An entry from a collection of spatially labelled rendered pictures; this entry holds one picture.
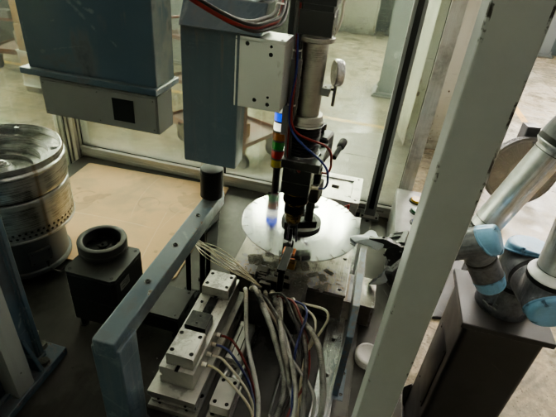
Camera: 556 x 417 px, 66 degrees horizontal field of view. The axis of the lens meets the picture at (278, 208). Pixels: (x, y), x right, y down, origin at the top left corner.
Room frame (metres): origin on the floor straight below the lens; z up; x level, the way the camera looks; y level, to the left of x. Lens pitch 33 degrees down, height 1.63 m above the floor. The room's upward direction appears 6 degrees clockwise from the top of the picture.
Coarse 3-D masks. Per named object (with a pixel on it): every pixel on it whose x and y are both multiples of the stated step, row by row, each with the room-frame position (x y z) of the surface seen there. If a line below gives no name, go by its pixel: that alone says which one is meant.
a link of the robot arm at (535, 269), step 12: (552, 228) 0.84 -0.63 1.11; (552, 240) 0.83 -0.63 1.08; (540, 252) 0.86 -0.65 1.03; (552, 252) 0.81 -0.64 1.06; (528, 264) 0.86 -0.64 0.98; (540, 264) 0.83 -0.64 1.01; (552, 264) 0.81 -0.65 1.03; (516, 276) 0.88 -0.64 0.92; (528, 276) 0.83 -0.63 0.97; (540, 276) 0.81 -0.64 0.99; (552, 276) 0.80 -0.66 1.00; (516, 288) 0.86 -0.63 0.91; (528, 288) 0.82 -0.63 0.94; (540, 288) 0.79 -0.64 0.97; (552, 288) 0.78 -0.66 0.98; (528, 300) 0.80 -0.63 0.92; (540, 300) 0.77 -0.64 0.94; (552, 300) 0.76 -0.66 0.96; (528, 312) 0.78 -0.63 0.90; (540, 312) 0.77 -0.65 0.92; (552, 312) 0.77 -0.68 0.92; (540, 324) 0.77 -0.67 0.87; (552, 324) 0.77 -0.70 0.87
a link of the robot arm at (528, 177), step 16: (544, 128) 0.97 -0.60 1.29; (544, 144) 0.95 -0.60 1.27; (528, 160) 0.96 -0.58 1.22; (544, 160) 0.93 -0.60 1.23; (512, 176) 0.96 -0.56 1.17; (528, 176) 0.94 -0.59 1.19; (544, 176) 0.93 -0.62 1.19; (496, 192) 0.97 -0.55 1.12; (512, 192) 0.94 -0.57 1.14; (528, 192) 0.93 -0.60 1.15; (480, 208) 0.98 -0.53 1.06; (496, 208) 0.94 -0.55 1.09; (512, 208) 0.93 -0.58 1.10; (480, 224) 0.94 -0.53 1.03; (496, 224) 0.93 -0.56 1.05
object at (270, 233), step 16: (256, 208) 1.03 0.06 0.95; (272, 208) 1.04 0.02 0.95; (320, 208) 1.07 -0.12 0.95; (336, 208) 1.08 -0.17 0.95; (256, 224) 0.96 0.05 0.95; (272, 224) 0.96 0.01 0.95; (336, 224) 1.00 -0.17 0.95; (352, 224) 1.00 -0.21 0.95; (256, 240) 0.89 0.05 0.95; (272, 240) 0.89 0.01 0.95; (304, 240) 0.91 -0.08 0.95; (320, 240) 0.91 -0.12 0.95; (336, 240) 0.92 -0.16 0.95; (304, 256) 0.84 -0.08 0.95; (320, 256) 0.85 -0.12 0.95; (336, 256) 0.85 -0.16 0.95
